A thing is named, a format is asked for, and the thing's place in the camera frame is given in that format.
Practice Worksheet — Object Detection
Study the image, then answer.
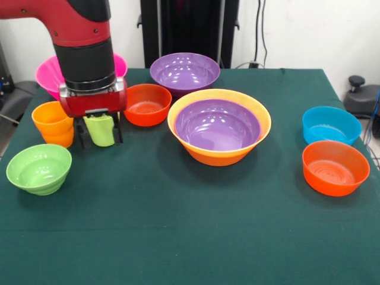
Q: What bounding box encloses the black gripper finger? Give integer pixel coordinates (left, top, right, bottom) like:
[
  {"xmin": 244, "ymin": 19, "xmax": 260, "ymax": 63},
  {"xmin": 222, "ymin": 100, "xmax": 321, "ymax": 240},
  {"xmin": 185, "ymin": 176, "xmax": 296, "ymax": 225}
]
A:
[
  {"xmin": 74, "ymin": 116, "xmax": 96, "ymax": 150},
  {"xmin": 112, "ymin": 111, "xmax": 124, "ymax": 144}
]

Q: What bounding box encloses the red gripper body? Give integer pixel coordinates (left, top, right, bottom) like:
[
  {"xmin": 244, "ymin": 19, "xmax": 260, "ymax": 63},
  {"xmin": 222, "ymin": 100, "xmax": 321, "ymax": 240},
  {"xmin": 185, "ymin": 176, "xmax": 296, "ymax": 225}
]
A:
[{"xmin": 58, "ymin": 78, "xmax": 129, "ymax": 119}]

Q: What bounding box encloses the green cup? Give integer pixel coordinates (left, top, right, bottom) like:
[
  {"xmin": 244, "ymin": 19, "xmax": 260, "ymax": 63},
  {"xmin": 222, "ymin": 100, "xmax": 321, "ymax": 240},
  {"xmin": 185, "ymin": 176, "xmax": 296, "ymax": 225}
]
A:
[{"xmin": 83, "ymin": 115, "xmax": 116, "ymax": 147}]

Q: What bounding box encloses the purple bowl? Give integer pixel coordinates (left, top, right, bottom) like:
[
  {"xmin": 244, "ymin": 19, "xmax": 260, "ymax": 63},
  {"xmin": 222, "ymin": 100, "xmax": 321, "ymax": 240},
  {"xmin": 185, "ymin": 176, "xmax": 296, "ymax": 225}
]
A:
[
  {"xmin": 174, "ymin": 99, "xmax": 262, "ymax": 152},
  {"xmin": 149, "ymin": 52, "xmax": 221, "ymax": 97}
]

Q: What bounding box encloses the large orange bowl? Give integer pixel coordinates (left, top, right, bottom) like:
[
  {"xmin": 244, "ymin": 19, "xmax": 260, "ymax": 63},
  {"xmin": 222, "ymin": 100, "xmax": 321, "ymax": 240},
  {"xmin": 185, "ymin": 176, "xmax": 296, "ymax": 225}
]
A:
[{"xmin": 167, "ymin": 88, "xmax": 272, "ymax": 167}]

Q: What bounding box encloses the orange cup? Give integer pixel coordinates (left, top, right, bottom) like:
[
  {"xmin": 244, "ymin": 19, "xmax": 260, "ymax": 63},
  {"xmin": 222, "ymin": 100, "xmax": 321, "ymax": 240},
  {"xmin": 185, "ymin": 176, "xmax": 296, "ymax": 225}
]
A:
[{"xmin": 31, "ymin": 100, "xmax": 75, "ymax": 148}]

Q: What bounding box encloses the small red bowl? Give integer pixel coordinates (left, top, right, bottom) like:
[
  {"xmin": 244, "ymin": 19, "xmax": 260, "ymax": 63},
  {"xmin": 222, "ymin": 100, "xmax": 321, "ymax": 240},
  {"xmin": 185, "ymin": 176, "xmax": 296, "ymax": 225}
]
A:
[
  {"xmin": 302, "ymin": 140, "xmax": 371, "ymax": 197},
  {"xmin": 123, "ymin": 83, "xmax": 173, "ymax": 128}
]

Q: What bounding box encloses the large pink bowl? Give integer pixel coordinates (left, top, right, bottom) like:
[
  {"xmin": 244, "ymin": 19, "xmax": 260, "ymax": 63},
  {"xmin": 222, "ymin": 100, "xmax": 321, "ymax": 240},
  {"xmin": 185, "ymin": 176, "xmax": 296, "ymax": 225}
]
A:
[{"xmin": 35, "ymin": 53, "xmax": 129, "ymax": 102}]

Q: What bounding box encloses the small green bowl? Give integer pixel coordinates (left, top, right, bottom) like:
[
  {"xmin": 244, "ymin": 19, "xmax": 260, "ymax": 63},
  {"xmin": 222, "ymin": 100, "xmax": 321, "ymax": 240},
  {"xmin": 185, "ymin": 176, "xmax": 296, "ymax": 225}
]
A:
[{"xmin": 5, "ymin": 144, "xmax": 73, "ymax": 196}]

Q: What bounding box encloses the grey floor stand base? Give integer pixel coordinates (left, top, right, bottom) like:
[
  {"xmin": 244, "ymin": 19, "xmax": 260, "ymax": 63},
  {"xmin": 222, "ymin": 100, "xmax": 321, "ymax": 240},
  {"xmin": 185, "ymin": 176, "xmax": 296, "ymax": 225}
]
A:
[
  {"xmin": 0, "ymin": 80, "xmax": 37, "ymax": 125},
  {"xmin": 344, "ymin": 75, "xmax": 380, "ymax": 119}
]

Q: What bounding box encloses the black equipment case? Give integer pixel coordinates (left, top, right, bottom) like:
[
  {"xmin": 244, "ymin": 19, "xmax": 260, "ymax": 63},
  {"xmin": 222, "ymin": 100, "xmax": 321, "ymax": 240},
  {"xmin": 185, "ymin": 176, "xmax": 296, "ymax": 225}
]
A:
[{"xmin": 0, "ymin": 41, "xmax": 15, "ymax": 93}]

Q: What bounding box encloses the dark green tablecloth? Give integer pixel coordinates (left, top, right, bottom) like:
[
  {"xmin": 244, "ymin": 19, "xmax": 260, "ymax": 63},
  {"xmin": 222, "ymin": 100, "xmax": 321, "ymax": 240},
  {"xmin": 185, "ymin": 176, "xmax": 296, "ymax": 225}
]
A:
[{"xmin": 0, "ymin": 68, "xmax": 380, "ymax": 285}]

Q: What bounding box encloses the small blue bowl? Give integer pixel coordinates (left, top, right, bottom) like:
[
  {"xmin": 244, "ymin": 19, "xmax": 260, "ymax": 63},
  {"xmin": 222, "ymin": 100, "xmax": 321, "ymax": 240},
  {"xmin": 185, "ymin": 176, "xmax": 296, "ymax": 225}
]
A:
[{"xmin": 302, "ymin": 106, "xmax": 363, "ymax": 146}]

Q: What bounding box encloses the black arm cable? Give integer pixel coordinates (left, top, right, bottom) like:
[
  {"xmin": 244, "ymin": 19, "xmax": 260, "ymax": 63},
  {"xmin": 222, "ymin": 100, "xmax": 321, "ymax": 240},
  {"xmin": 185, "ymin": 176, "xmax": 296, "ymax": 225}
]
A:
[
  {"xmin": 254, "ymin": 0, "xmax": 262, "ymax": 64},
  {"xmin": 260, "ymin": 0, "xmax": 268, "ymax": 68}
]

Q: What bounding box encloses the blue cable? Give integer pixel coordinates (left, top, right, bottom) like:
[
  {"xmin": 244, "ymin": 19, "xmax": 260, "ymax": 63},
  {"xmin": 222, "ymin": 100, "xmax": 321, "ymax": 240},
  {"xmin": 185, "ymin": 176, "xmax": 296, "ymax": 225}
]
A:
[{"xmin": 363, "ymin": 88, "xmax": 380, "ymax": 167}]

